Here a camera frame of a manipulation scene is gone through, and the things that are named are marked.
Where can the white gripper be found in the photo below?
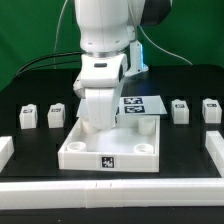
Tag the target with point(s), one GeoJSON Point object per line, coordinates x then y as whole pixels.
{"type": "Point", "coordinates": [102, 106]}

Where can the white square tabletop tray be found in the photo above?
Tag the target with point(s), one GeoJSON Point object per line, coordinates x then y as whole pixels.
{"type": "Point", "coordinates": [131, 146]}

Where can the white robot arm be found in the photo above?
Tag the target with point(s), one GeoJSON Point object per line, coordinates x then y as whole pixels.
{"type": "Point", "coordinates": [111, 50]}

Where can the white sheet with markers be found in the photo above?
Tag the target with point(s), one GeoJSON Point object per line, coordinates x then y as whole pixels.
{"type": "Point", "coordinates": [149, 105]}

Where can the white left fence wall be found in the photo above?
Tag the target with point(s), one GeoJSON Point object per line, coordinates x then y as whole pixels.
{"type": "Point", "coordinates": [6, 150]}

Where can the white fence wall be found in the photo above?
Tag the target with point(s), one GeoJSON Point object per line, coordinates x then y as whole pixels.
{"type": "Point", "coordinates": [112, 193]}
{"type": "Point", "coordinates": [214, 144]}
{"type": "Point", "coordinates": [6, 150]}

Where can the white right fence wall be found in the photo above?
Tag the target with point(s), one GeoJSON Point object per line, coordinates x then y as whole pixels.
{"type": "Point", "coordinates": [214, 144]}

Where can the white front fence wall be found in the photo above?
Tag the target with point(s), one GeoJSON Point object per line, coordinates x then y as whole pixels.
{"type": "Point", "coordinates": [112, 193]}

